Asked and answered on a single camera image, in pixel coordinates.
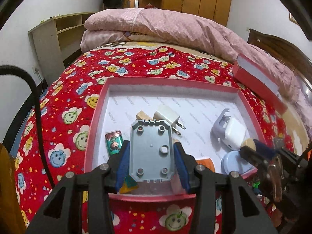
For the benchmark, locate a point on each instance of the beige wooden shelf unit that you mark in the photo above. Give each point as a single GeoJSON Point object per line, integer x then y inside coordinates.
{"type": "Point", "coordinates": [56, 42]}

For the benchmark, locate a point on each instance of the red smiley flower bedspread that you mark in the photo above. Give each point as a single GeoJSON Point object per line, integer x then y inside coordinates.
{"type": "Point", "coordinates": [68, 107]}

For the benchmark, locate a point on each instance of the pink folded quilt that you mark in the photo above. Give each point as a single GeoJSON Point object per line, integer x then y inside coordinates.
{"type": "Point", "coordinates": [190, 31]}

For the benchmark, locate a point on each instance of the white orange pill bottle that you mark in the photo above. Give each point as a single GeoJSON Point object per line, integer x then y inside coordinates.
{"type": "Point", "coordinates": [176, 183]}

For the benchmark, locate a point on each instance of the grey plastic building plate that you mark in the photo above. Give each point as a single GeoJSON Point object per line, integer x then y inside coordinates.
{"type": "Point", "coordinates": [151, 151]}

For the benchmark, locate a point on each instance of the blue green toy figure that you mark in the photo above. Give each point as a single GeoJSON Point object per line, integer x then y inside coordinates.
{"type": "Point", "coordinates": [255, 187]}

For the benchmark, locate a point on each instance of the light blue round lid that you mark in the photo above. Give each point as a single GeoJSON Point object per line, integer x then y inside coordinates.
{"type": "Point", "coordinates": [232, 161]}

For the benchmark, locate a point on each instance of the white earbuds case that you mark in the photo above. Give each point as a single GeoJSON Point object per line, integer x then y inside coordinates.
{"type": "Point", "coordinates": [234, 134]}

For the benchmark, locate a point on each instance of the red box lid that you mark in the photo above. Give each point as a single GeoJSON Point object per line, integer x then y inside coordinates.
{"type": "Point", "coordinates": [251, 75]}

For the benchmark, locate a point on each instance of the dark wooden headboard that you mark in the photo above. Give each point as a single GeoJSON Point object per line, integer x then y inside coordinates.
{"type": "Point", "coordinates": [282, 50]}

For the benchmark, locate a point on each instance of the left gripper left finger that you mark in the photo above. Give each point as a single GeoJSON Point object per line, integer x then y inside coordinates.
{"type": "Point", "coordinates": [62, 210]}

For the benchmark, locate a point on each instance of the grey plastic bracket toy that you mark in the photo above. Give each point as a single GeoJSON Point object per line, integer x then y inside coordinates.
{"type": "Point", "coordinates": [219, 126]}

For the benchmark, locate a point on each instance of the red shallow box tray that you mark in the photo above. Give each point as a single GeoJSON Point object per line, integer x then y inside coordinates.
{"type": "Point", "coordinates": [208, 120]}

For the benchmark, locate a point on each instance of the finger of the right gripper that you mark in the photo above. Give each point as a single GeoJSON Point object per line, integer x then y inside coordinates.
{"type": "Point", "coordinates": [254, 158]}
{"type": "Point", "coordinates": [265, 151]}

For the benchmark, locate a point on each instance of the white USB wall charger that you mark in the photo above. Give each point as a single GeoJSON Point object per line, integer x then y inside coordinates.
{"type": "Point", "coordinates": [167, 114]}

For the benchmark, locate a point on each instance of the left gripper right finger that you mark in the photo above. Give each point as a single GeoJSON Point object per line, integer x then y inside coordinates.
{"type": "Point", "coordinates": [241, 210]}

